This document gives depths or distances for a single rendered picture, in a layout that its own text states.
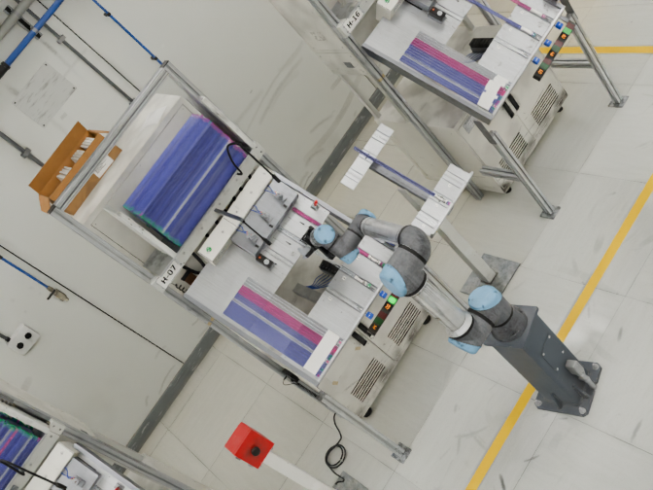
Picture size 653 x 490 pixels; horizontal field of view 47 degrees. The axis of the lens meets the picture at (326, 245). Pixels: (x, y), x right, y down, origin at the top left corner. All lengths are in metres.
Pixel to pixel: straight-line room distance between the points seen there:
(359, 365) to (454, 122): 1.31
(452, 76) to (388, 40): 0.36
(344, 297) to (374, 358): 0.62
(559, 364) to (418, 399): 0.90
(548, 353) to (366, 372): 1.07
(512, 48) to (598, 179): 0.82
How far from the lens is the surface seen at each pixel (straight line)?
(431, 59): 3.69
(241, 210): 3.35
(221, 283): 3.36
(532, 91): 4.28
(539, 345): 3.09
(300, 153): 5.28
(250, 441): 3.33
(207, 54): 4.90
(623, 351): 3.47
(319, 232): 2.89
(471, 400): 3.68
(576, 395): 3.38
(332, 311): 3.29
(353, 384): 3.80
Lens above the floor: 2.85
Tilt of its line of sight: 35 degrees down
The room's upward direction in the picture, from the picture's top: 48 degrees counter-clockwise
